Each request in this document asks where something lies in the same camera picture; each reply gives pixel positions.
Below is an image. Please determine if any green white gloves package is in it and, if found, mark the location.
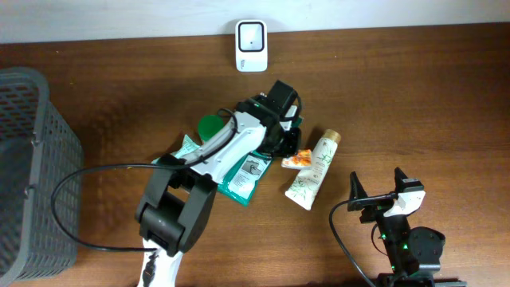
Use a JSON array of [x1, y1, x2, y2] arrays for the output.
[[218, 95, 300, 206]]

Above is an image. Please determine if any white lotion tube gold cap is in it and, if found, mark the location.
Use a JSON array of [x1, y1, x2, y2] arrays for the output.
[[284, 129, 341, 210]]

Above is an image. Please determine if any green lid jar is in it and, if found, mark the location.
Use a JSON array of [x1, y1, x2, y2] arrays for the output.
[[198, 115, 225, 143]]

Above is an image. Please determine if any orange tissue packet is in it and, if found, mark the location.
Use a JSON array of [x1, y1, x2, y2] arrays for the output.
[[281, 149, 312, 170]]

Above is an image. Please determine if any mint green snack packet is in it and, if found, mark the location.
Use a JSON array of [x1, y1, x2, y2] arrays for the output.
[[151, 134, 199, 163]]

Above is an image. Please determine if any white barcode scanner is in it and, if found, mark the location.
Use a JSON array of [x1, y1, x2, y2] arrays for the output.
[[234, 19, 269, 73]]

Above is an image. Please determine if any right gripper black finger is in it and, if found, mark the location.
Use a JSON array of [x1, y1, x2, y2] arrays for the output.
[[349, 171, 368, 199], [394, 167, 414, 191]]

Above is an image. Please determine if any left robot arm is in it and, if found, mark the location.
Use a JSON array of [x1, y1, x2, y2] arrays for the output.
[[135, 81, 302, 286]]

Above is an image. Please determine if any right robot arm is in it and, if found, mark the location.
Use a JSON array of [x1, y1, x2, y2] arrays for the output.
[[347, 167, 467, 286]]

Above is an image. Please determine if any grey plastic basket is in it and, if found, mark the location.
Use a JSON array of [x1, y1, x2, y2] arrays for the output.
[[1, 67, 84, 286]]

